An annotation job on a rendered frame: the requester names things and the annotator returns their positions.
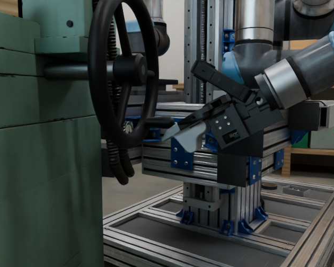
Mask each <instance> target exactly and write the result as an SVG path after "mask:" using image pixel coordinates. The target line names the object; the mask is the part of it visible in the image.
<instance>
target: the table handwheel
mask: <svg viewBox="0 0 334 267"><path fill-rule="evenodd" d="M122 3H126V4H127V5H128V6H129V7H130V8H131V10H132V11H133V13H134V15H135V17H136V19H137V22H138V24H139V27H140V31H141V34H142V38H143V43H144V48H145V57H146V59H145V58H144V56H143V55H142V54H132V51H131V47H130V42H129V38H128V33H127V29H126V23H125V17H124V12H123V8H122ZM113 15H114V17H115V21H116V26H117V30H118V35H119V41H120V46H121V52H122V54H119V55H118V56H117V57H116V58H115V59H114V61H107V44H108V35H109V29H110V24H111V21H112V17H113ZM43 74H44V76H45V78H46V80H48V81H89V88H90V94H91V99H92V104H93V107H94V111H95V114H96V117H97V119H98V122H99V124H100V126H101V128H102V130H103V131H104V133H105V135H106V136H107V137H108V138H109V140H110V141H111V142H113V143H114V144H115V145H117V146H118V147H121V148H133V147H136V146H137V145H139V144H140V143H141V142H142V141H143V140H144V139H145V137H146V135H147V134H148V132H149V130H150V128H151V127H149V126H146V125H145V120H146V118H152V117H154V115H155V111H156V105H157V98H158V92H159V57H158V50H157V43H156V36H155V31H154V27H153V23H152V20H151V16H150V14H149V11H148V9H147V7H146V5H145V3H144V1H143V0H99V2H98V4H97V6H96V8H95V11H94V14H93V17H92V21H91V25H90V31H89V39H88V45H87V61H77V62H57V63H46V64H45V65H44V67H43ZM110 80H115V81H116V83H117V84H118V85H119V86H121V87H122V88H121V93H120V99H119V104H118V108H117V113H116V115H115V113H114V111H113V107H112V104H111V99H110V94H109V88H108V81H110ZM145 82H146V93H145V101H144V106H143V110H142V114H141V117H140V119H139V122H138V124H137V126H136V127H135V129H134V130H133V131H132V132H131V133H126V132H124V131H123V126H124V120H125V115H126V110H127V105H128V100H129V96H130V92H131V88H132V86H142V85H143V84H144V83H145Z"/></svg>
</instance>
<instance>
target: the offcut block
mask: <svg viewBox="0 0 334 267"><path fill-rule="evenodd" d="M0 12H4V13H7V14H10V15H14V16H17V17H19V14H18V3H17V0H0Z"/></svg>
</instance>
